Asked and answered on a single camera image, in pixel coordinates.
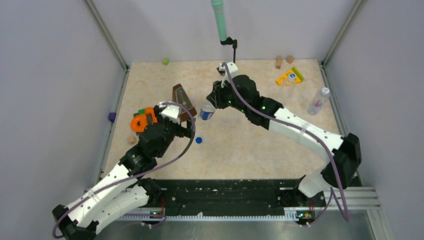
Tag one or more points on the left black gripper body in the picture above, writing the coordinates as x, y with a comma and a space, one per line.
174, 129

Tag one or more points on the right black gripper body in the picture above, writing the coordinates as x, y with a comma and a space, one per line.
224, 96

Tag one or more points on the clear Pepsi plastic bottle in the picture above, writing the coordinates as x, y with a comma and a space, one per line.
207, 110

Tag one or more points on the clear bottle white cap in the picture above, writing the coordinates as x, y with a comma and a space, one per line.
288, 86

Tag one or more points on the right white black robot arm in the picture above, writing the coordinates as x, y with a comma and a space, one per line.
341, 153

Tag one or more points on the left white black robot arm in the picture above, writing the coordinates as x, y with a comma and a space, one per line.
125, 187

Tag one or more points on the clear bottle red label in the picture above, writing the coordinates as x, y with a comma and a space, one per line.
318, 101

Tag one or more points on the brown wooden metronome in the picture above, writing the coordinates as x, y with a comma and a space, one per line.
180, 96

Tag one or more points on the small wooden cube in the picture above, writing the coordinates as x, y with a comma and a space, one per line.
131, 139

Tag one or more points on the black tripod stand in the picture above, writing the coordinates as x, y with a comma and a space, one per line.
231, 42

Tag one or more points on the purple block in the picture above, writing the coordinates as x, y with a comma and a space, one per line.
112, 117

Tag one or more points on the tall wooden block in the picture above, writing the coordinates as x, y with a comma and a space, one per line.
278, 62

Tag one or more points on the yellow plastic toy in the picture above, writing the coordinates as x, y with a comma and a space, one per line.
279, 81

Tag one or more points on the green cylinder stick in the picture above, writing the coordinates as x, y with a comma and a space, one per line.
299, 78

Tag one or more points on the mint green microphone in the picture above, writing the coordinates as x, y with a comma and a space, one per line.
218, 8

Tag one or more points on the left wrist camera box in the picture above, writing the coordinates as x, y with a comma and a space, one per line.
170, 110

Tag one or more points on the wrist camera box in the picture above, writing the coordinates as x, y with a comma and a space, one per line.
227, 67
170, 110

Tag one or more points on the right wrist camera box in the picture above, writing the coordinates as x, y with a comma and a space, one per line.
227, 67

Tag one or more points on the white slotted cable duct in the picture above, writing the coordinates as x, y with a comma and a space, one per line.
149, 216

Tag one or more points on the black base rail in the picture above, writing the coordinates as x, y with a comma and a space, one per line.
227, 198

